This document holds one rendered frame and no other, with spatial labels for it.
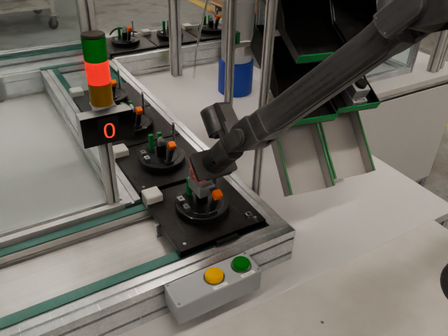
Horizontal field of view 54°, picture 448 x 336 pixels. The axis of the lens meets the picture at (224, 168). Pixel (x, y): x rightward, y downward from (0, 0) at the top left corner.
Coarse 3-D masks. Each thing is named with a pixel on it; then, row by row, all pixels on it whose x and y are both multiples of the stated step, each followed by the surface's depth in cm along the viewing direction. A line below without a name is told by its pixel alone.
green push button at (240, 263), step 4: (240, 256) 100; (236, 260) 99; (240, 260) 99; (244, 260) 99; (248, 260) 99; (232, 264) 99; (236, 264) 98; (240, 264) 98; (244, 264) 98; (248, 264) 98; (236, 268) 98; (240, 268) 98; (244, 268) 98; (248, 268) 98
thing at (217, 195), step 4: (212, 188) 106; (212, 192) 104; (216, 192) 104; (220, 192) 104; (212, 196) 105; (216, 196) 103; (220, 196) 103; (212, 200) 106; (216, 200) 104; (212, 204) 107; (216, 204) 107; (212, 208) 108
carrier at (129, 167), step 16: (144, 144) 140; (160, 144) 129; (176, 144) 141; (128, 160) 132; (144, 160) 128; (160, 160) 129; (176, 160) 130; (128, 176) 126; (144, 176) 126; (160, 176) 126; (176, 176) 126
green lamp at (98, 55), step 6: (84, 42) 89; (90, 42) 89; (96, 42) 89; (102, 42) 90; (84, 48) 90; (90, 48) 89; (96, 48) 90; (102, 48) 90; (84, 54) 91; (90, 54) 90; (96, 54) 90; (102, 54) 91; (84, 60) 92; (90, 60) 91; (96, 60) 91; (102, 60) 91
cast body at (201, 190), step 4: (188, 180) 112; (192, 180) 110; (212, 180) 109; (192, 184) 110; (196, 184) 108; (200, 184) 108; (204, 184) 109; (208, 184) 109; (212, 184) 109; (192, 188) 111; (196, 188) 109; (200, 188) 107; (204, 188) 108; (208, 188) 108; (196, 192) 109; (200, 192) 108; (204, 192) 108; (208, 192) 109; (200, 196) 108; (204, 196) 109
